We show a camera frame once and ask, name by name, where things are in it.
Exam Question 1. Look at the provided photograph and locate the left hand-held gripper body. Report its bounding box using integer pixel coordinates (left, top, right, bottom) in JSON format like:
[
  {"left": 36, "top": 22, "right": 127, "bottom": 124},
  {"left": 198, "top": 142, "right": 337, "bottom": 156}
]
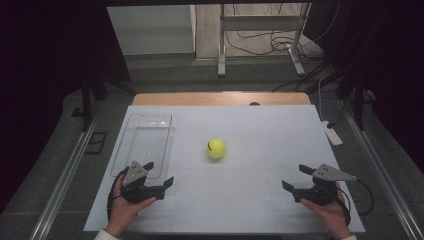
[{"left": 119, "top": 160, "right": 167, "bottom": 205}]

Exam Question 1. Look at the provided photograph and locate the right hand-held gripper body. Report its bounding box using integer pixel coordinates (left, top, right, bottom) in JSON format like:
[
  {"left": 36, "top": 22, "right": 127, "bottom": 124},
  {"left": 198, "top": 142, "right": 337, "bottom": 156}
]
[{"left": 292, "top": 163, "right": 358, "bottom": 207}]

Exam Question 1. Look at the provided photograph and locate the clear plastic tray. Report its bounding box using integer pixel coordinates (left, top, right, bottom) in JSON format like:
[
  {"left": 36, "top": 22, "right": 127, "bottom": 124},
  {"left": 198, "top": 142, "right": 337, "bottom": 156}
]
[{"left": 109, "top": 112, "right": 175, "bottom": 188}]

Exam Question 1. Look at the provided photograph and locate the yellow tennis ball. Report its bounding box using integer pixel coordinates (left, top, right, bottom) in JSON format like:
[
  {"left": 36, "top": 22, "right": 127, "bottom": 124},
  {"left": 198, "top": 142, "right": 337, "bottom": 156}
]
[{"left": 206, "top": 138, "right": 227, "bottom": 160}]

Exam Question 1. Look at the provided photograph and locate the person's right hand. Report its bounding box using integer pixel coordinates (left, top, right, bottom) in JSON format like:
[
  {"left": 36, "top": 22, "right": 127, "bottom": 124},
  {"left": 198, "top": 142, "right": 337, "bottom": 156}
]
[{"left": 299, "top": 181, "right": 353, "bottom": 240}]

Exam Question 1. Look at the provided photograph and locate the person's left hand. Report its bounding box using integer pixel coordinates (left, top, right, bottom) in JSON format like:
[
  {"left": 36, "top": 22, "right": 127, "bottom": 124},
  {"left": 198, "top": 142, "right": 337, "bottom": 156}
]
[{"left": 105, "top": 173, "right": 157, "bottom": 239}]

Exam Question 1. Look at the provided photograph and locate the white power strip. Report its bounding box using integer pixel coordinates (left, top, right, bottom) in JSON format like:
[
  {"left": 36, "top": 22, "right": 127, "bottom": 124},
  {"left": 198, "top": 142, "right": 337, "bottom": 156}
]
[{"left": 320, "top": 120, "right": 344, "bottom": 147}]

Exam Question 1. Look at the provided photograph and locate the white board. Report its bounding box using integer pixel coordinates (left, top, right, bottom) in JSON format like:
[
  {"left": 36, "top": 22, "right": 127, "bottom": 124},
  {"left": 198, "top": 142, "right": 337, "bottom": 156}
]
[{"left": 83, "top": 104, "right": 367, "bottom": 234}]

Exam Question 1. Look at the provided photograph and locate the black metal stand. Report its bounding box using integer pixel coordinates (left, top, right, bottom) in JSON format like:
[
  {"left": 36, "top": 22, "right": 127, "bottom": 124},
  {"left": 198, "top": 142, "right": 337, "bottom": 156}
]
[
  {"left": 70, "top": 70, "right": 138, "bottom": 133},
  {"left": 334, "top": 59, "right": 378, "bottom": 132}
]

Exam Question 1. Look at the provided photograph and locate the wooden table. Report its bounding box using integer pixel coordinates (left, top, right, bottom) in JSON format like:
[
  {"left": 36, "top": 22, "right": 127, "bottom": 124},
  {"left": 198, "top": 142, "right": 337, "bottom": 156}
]
[{"left": 132, "top": 92, "right": 312, "bottom": 107}]

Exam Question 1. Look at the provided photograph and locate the dark curtain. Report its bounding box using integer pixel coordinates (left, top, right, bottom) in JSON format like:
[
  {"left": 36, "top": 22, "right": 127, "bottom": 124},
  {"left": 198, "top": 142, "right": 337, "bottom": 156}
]
[
  {"left": 0, "top": 0, "right": 132, "bottom": 214},
  {"left": 303, "top": 0, "right": 424, "bottom": 175}
]

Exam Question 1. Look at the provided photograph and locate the white cabinet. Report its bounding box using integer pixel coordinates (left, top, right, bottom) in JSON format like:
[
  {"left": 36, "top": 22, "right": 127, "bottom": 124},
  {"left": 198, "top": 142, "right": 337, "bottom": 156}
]
[{"left": 106, "top": 4, "right": 197, "bottom": 56}]

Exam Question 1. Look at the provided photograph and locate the left hand-held gripper cable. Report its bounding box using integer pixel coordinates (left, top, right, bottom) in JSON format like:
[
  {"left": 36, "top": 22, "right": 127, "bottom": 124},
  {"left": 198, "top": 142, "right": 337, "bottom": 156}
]
[{"left": 106, "top": 166, "right": 130, "bottom": 222}]

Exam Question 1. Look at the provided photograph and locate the hand-held gripper cable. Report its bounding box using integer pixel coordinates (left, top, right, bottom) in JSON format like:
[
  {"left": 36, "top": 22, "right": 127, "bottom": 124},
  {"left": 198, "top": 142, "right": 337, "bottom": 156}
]
[
  {"left": 335, "top": 178, "right": 375, "bottom": 226},
  {"left": 106, "top": 166, "right": 130, "bottom": 222}
]

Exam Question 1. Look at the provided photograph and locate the black rectangular frame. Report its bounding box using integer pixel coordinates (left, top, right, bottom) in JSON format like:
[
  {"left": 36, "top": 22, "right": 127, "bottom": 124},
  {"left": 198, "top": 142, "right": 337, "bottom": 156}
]
[{"left": 84, "top": 131, "right": 108, "bottom": 156}]

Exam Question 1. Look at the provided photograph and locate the right hand-held gripper cable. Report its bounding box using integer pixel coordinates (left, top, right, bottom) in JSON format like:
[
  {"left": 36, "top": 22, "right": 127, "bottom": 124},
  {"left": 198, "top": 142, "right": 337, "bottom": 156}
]
[{"left": 335, "top": 178, "right": 375, "bottom": 226}]

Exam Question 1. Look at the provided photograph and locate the aluminium rail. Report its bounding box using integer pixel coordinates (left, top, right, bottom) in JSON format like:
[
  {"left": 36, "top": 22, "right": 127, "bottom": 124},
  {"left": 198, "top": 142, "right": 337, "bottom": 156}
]
[
  {"left": 339, "top": 99, "right": 424, "bottom": 240},
  {"left": 29, "top": 113, "right": 102, "bottom": 240}
]

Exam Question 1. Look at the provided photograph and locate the black floor cable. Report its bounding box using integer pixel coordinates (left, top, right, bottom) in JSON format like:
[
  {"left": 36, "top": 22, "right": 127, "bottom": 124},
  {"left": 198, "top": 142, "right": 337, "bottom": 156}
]
[{"left": 271, "top": 59, "right": 338, "bottom": 94}]

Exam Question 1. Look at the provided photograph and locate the tangle of floor cables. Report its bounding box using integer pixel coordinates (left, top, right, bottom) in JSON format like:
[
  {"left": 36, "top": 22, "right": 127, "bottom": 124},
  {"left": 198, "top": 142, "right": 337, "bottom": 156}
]
[{"left": 224, "top": 3, "right": 342, "bottom": 63}]

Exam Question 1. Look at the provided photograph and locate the white metal desk frame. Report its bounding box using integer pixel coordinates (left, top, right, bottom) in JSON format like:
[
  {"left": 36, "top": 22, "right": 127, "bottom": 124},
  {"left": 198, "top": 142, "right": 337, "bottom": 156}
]
[{"left": 217, "top": 3, "right": 313, "bottom": 78}]

